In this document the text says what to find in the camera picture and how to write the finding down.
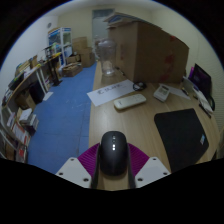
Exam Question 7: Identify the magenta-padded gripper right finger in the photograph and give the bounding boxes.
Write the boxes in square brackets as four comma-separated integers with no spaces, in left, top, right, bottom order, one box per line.
[127,143,172,190]

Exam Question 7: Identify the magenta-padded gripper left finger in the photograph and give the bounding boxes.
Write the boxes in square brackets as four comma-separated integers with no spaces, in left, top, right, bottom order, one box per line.
[55,143,102,190]

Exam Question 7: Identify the black computer mouse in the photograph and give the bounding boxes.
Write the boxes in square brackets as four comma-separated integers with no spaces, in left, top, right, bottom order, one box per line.
[98,130,130,177]

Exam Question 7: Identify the black mouse pad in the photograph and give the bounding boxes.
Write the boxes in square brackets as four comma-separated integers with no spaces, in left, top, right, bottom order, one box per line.
[153,108,210,174]

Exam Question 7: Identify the flat white remote control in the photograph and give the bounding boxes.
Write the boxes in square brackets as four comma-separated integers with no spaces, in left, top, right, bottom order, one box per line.
[113,93,148,111]

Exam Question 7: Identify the white printed paper sheet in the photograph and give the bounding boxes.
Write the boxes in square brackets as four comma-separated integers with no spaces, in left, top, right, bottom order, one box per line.
[86,79,136,108]

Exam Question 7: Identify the white remote with buttons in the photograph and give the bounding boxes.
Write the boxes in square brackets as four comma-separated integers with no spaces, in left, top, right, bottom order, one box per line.
[153,84,171,103]

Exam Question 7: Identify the stack of books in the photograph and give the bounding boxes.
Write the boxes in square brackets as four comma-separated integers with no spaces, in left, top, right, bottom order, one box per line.
[14,107,40,134]

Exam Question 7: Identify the white shelf unit with books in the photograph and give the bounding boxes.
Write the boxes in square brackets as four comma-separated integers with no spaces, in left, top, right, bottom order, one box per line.
[0,106,33,164]

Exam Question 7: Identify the black pen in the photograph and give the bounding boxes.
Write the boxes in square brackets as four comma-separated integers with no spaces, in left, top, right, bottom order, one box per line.
[198,103,212,119]

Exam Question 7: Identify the small brown cardboard box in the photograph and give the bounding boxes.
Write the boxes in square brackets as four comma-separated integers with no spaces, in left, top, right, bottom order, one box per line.
[15,89,36,110]

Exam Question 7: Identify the white notebook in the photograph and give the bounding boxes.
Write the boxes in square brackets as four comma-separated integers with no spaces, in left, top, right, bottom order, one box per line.
[191,86,214,114]

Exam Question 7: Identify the open low cardboard box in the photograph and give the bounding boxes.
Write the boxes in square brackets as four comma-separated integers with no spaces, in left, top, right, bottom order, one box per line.
[62,63,84,78]

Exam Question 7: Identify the black stand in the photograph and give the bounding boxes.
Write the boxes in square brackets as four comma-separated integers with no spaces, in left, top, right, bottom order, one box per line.
[43,44,64,87]

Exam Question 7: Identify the dark laptop screen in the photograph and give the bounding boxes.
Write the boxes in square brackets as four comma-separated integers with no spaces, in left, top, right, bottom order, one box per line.
[189,63,213,99]

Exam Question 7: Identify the long white wooden desk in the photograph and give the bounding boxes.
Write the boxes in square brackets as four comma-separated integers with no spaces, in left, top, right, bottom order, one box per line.
[1,53,63,111]

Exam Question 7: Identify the clear plastic jar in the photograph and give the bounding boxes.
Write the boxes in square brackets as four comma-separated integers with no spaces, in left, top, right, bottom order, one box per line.
[95,37,118,78]

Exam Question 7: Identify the large brown cardboard box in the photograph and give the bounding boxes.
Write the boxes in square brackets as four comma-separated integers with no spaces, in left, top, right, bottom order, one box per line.
[107,20,190,84]

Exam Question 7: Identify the stacked cardboard boxes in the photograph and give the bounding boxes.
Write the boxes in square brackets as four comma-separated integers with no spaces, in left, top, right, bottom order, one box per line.
[71,36,97,69]

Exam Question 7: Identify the blue white glass cabinet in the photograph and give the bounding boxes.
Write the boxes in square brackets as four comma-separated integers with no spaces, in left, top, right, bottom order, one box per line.
[47,27,73,58]

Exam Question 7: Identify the grey door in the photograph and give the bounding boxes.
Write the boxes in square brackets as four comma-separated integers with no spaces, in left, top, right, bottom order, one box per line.
[91,8,116,43]

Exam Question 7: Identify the coiled black cable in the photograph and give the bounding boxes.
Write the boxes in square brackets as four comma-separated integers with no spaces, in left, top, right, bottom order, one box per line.
[132,80,148,92]

